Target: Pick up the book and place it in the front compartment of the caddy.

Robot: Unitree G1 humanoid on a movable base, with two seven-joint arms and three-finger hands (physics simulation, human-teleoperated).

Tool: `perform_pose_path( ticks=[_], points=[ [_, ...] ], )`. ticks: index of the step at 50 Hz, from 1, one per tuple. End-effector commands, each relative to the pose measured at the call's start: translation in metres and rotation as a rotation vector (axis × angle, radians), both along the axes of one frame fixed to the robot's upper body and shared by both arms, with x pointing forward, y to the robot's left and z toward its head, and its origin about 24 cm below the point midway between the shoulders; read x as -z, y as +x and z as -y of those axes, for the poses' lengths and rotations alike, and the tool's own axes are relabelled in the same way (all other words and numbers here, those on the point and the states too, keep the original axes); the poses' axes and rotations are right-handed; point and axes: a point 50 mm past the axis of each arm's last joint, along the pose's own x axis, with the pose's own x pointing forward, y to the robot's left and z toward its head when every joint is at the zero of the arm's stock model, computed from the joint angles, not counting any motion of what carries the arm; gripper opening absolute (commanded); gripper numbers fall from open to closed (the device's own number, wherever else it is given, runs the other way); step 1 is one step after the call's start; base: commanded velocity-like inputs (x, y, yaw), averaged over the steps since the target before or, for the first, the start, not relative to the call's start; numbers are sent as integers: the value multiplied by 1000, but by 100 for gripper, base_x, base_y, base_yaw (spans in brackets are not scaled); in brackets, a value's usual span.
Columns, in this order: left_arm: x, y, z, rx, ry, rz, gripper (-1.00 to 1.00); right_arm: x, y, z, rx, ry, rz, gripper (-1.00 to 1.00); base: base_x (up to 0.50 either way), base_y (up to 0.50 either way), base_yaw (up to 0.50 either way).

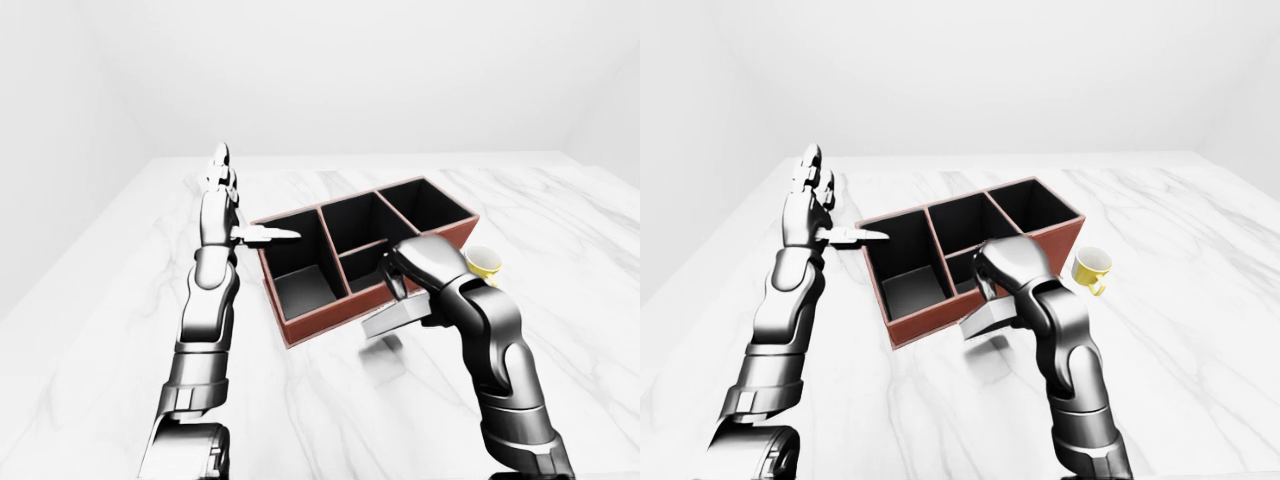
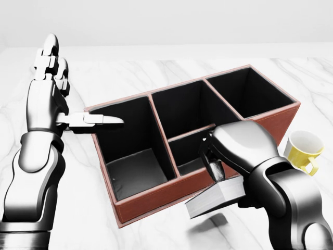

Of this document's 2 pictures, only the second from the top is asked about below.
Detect grey book with white pages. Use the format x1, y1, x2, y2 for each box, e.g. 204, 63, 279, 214
185, 176, 247, 219

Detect red-brown desk caddy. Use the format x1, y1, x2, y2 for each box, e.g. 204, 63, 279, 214
83, 64, 301, 229

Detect yellow mug with white inside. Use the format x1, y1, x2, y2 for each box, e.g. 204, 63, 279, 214
283, 130, 325, 177

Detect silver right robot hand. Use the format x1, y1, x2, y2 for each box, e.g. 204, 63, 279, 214
199, 120, 281, 209

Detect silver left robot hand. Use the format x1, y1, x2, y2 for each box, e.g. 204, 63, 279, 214
27, 33, 124, 135

